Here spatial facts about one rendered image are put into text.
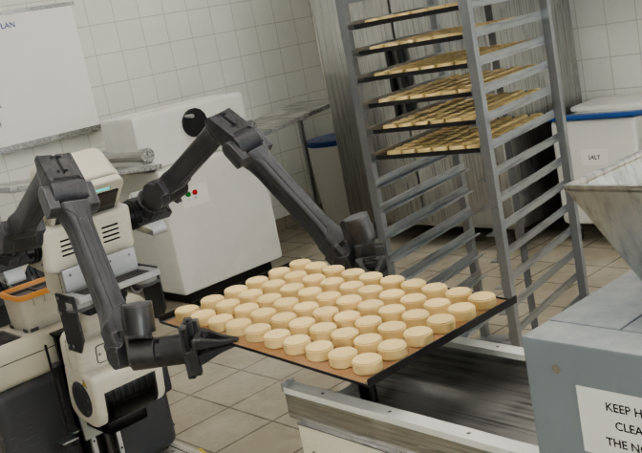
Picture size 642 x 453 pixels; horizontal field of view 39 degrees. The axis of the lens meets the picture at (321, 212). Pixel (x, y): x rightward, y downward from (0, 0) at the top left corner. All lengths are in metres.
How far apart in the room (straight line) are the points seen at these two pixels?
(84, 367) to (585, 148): 3.49
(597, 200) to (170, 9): 5.89
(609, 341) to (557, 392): 0.08
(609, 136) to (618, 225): 4.27
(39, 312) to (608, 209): 2.09
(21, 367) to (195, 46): 4.36
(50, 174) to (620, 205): 1.31
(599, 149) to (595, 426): 4.37
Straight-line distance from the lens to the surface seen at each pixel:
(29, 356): 2.76
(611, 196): 0.96
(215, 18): 6.93
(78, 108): 6.25
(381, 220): 3.16
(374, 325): 1.63
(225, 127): 2.21
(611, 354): 0.91
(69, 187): 1.96
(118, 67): 6.44
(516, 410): 1.60
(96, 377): 2.54
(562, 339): 0.95
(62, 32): 6.25
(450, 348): 1.77
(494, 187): 2.91
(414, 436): 1.47
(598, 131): 5.26
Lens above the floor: 1.53
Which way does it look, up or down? 12 degrees down
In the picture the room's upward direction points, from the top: 11 degrees counter-clockwise
